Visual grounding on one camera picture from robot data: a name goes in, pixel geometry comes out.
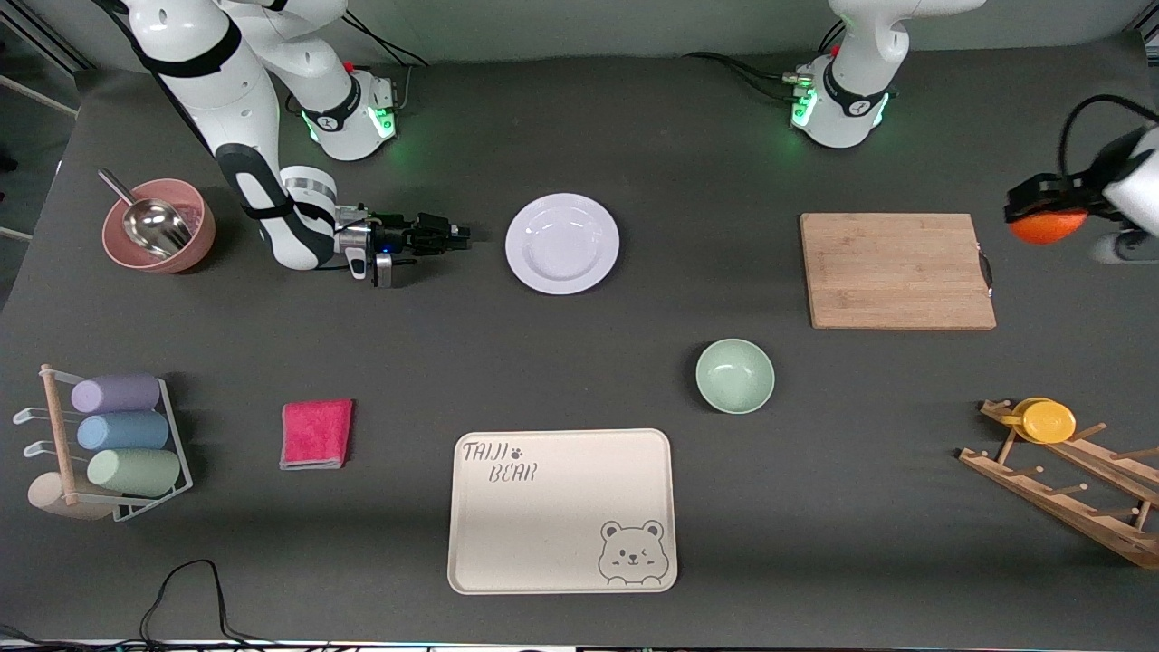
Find orange fruit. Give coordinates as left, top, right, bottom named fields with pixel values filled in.
left=1009, top=208, right=1089, bottom=246

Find white round plate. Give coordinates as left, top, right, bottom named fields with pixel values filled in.
left=504, top=192, right=621, bottom=296

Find wooden cutting board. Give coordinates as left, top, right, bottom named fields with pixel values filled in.
left=800, top=213, right=998, bottom=331

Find pink bowl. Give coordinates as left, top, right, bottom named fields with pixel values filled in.
left=101, top=177, right=217, bottom=275

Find pink folded cloth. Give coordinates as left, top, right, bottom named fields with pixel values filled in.
left=279, top=398, right=355, bottom=471

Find yellow cup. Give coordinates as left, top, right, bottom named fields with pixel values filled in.
left=1001, top=397, right=1078, bottom=446

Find metal scoop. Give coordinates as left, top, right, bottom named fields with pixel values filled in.
left=98, top=168, right=194, bottom=259

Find cream bear print tray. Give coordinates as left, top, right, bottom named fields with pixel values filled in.
left=447, top=428, right=679, bottom=596

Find wooden peg drying rack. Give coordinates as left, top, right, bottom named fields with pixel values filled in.
left=958, top=398, right=1159, bottom=571

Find purple cup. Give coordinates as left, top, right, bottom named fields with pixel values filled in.
left=71, top=373, right=162, bottom=415

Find pale green bowl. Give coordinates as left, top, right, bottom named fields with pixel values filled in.
left=695, top=338, right=776, bottom=416

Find blue cup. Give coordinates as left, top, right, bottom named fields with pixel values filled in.
left=76, top=411, right=171, bottom=453

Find green cup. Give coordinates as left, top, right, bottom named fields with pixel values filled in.
left=86, top=448, right=183, bottom=498

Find beige cup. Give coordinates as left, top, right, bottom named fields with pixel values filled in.
left=27, top=472, right=115, bottom=523

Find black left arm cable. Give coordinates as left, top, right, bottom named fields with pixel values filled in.
left=1058, top=94, right=1153, bottom=182

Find black right arm base cables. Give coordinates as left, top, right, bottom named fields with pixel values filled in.
left=340, top=14, right=428, bottom=114

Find black arm base cables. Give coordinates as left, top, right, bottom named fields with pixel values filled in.
left=682, top=18, right=848, bottom=106
left=340, top=14, right=428, bottom=114

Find white wire cup rack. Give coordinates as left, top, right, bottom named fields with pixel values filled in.
left=13, top=364, right=194, bottom=523

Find black left arm base cables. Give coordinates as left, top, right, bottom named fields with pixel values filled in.
left=682, top=18, right=848, bottom=106

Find black looped floor cable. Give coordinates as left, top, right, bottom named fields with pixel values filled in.
left=139, top=559, right=273, bottom=649

